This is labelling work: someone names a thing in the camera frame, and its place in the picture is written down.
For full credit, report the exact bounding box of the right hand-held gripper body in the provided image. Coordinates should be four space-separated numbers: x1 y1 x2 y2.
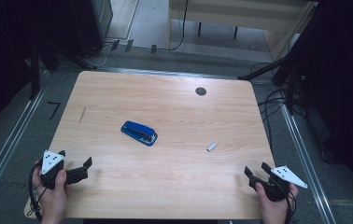
248 165 309 202

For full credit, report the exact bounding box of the person's left hand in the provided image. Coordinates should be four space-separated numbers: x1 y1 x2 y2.
32 160 68 218

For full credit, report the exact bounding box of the blue stapler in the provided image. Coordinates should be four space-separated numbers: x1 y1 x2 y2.
120 120 159 147

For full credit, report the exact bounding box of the black metal stand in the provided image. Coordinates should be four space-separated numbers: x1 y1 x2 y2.
29 36 98 101

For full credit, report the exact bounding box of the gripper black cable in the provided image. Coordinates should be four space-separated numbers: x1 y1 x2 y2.
28 161 48 222
285 186 298 224

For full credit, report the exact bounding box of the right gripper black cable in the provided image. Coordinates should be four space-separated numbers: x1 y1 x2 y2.
285 186 298 224

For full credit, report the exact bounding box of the person's right hand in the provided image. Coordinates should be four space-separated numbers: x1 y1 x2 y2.
254 182 299 224

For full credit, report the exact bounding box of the dark curtain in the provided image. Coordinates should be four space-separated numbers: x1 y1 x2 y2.
0 0 75 138
289 0 353 213

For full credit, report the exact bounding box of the bundle of black floor cables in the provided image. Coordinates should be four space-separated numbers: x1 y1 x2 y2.
249 62 306 151

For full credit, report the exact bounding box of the black tripod stand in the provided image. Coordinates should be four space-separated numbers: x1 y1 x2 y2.
237 31 310 116

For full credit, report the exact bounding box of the metal floor rail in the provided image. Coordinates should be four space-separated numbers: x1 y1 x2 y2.
278 102 337 224
0 69 51 216
98 66 250 80

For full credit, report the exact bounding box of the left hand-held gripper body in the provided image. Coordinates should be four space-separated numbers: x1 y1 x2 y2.
39 149 89 190

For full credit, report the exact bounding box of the black hanging cable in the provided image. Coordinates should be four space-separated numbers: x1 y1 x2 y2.
156 0 190 52

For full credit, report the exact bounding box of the dark cabinet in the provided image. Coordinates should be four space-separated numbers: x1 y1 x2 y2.
71 0 114 59

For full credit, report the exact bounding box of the white floor cable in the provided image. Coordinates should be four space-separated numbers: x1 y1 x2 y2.
96 43 117 68

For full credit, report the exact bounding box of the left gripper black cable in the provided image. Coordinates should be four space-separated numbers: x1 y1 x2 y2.
28 161 48 222

